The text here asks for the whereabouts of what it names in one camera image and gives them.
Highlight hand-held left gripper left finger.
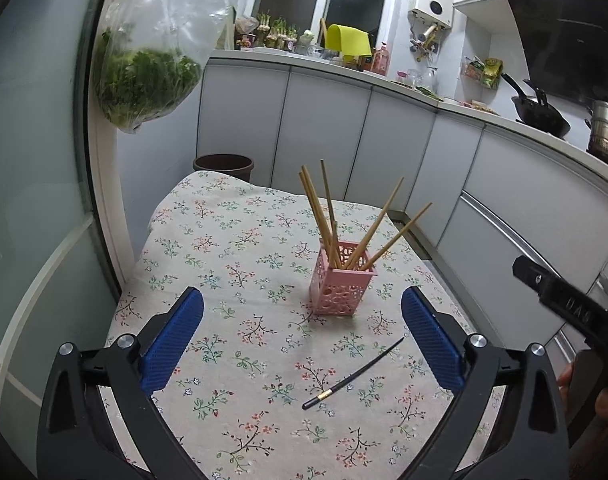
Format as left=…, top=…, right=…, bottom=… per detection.
left=36, top=286, right=205, bottom=480

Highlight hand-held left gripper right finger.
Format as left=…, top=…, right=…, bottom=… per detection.
left=401, top=286, right=570, bottom=480

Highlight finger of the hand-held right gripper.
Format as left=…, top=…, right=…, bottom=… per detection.
left=512, top=255, right=560, bottom=307

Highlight black chopstick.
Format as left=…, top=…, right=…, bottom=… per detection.
left=302, top=337, right=405, bottom=410

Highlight pink perforated utensil holder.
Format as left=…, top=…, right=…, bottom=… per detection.
left=310, top=240, right=379, bottom=317

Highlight wooden chopstick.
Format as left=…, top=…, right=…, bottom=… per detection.
left=298, top=170, right=337, bottom=269
left=320, top=159, right=337, bottom=247
left=361, top=203, right=433, bottom=271
left=346, top=177, right=405, bottom=269
left=304, top=164, right=343, bottom=269

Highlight person's right hand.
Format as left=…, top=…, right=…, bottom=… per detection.
left=558, top=364, right=608, bottom=423

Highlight white cabinets with silver rails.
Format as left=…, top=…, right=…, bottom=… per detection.
left=409, top=100, right=608, bottom=361

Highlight floral tablecloth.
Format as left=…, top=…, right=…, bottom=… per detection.
left=101, top=170, right=509, bottom=480

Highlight black wok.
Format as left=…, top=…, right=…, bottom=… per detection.
left=501, top=72, right=572, bottom=138

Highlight steel pot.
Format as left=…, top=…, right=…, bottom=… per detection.
left=584, top=100, right=608, bottom=161

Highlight brown trash bin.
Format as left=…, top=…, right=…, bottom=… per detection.
left=193, top=153, right=255, bottom=183

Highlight hanging seasoning packets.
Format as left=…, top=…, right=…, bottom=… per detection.
left=461, top=56, right=504, bottom=91

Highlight frosted glass door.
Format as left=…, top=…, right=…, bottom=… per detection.
left=0, top=0, right=125, bottom=411

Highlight dark range hood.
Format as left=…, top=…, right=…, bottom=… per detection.
left=504, top=0, right=608, bottom=106

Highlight white base cabinets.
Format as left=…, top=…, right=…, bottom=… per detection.
left=194, top=50, right=439, bottom=221

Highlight metal heater pipes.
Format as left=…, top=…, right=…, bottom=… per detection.
left=409, top=22, right=442, bottom=66

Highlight clear bag of greens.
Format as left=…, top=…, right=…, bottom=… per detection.
left=93, top=0, right=235, bottom=134

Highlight pink bottle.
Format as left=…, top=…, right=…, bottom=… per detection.
left=371, top=42, right=391, bottom=77

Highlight yellow cloth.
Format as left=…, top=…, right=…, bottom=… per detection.
left=325, top=23, right=373, bottom=57

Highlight sprouting garlic plants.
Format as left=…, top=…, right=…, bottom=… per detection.
left=256, top=10, right=302, bottom=51

